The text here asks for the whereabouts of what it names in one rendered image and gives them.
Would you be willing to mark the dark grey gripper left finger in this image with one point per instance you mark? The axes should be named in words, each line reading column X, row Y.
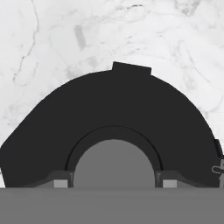
column 61, row 178

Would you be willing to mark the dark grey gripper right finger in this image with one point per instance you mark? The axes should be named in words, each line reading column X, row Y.
column 166, row 178

